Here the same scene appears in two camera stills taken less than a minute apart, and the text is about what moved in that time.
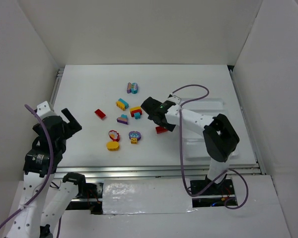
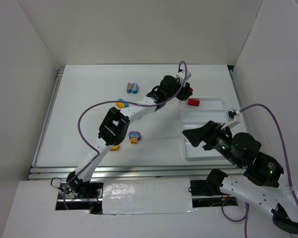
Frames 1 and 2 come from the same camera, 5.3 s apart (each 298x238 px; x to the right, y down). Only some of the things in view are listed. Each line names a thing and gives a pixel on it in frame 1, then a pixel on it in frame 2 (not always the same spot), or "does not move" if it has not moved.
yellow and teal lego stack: [121, 104] does not move
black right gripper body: [152, 111] to [209, 136]
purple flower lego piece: [134, 134] does not move
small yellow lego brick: [134, 140] does not move
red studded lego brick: [160, 130] to [194, 102]
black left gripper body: [71, 125] to [185, 91]
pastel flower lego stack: [132, 88] does not move
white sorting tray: [194, 145] does not move
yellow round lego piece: [112, 146] does not move
